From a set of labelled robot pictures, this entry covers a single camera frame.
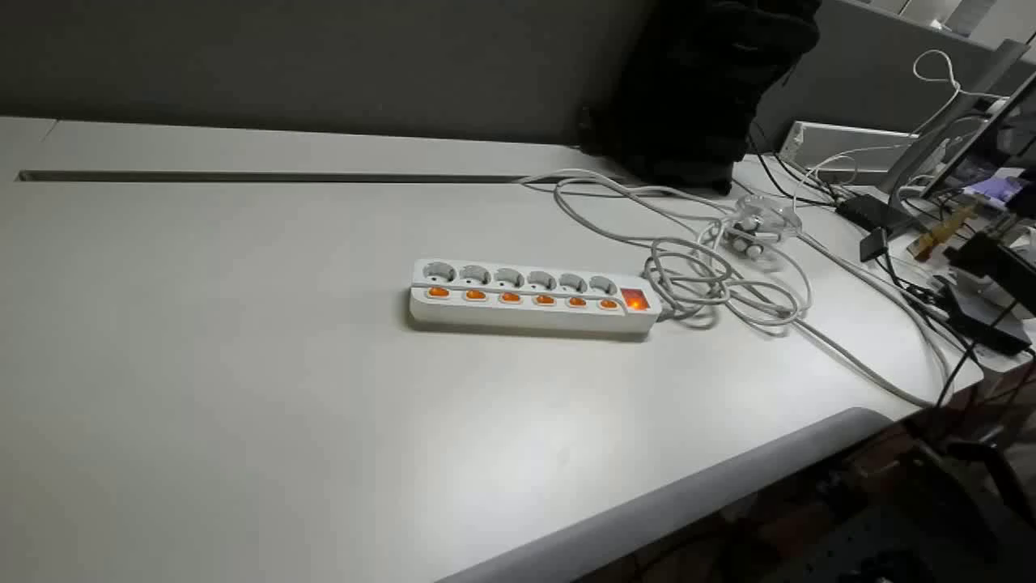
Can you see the white power strip orange switches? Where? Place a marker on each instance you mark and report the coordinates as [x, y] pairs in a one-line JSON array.
[[520, 316]]

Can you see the grey partition panel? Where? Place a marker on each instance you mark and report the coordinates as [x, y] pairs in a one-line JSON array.
[[325, 54]]

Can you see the white box device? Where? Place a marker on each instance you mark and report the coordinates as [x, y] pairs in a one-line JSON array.
[[843, 146]]

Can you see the black power adapter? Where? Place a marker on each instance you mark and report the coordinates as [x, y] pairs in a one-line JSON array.
[[875, 214]]

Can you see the black flat device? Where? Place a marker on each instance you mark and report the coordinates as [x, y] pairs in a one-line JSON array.
[[977, 318]]

